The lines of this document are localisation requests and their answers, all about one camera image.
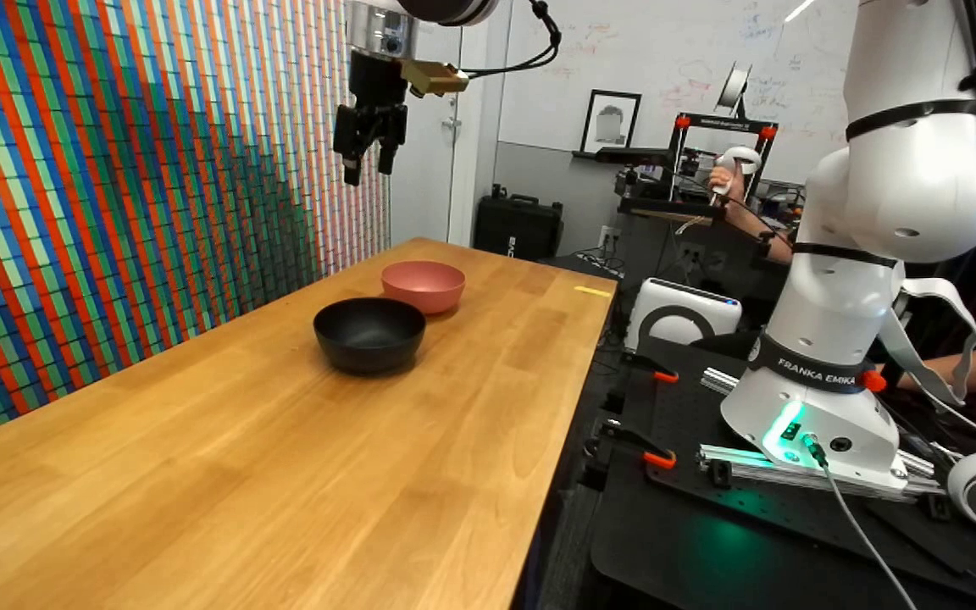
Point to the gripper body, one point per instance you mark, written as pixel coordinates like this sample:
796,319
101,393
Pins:
376,78

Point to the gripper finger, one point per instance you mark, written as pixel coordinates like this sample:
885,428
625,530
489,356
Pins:
391,135
351,140

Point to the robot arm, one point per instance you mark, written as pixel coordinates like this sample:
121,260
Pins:
895,161

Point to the pink bowl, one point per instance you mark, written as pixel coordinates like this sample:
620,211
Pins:
423,285

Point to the black bowl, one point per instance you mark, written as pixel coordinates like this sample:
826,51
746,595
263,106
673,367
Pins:
368,335

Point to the door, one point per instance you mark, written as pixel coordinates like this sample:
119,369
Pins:
424,169

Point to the black hard case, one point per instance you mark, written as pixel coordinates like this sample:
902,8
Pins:
518,227

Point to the framed picture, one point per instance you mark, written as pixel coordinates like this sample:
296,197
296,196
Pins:
610,121

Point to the yellow tape strip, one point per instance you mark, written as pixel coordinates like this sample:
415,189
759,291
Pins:
593,291

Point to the whiteboard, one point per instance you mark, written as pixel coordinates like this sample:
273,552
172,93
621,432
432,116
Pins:
674,59

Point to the black and red 3D printer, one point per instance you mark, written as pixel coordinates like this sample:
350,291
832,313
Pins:
700,165

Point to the white device box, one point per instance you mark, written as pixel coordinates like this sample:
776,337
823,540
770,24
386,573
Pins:
681,312

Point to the black clamp with orange tips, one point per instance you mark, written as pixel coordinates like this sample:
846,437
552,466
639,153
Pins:
651,368
636,443

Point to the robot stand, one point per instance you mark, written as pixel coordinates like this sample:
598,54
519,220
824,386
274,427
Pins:
708,542

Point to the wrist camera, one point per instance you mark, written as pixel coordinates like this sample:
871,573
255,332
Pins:
435,78

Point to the wall socket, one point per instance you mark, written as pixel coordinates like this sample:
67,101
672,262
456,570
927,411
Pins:
609,238

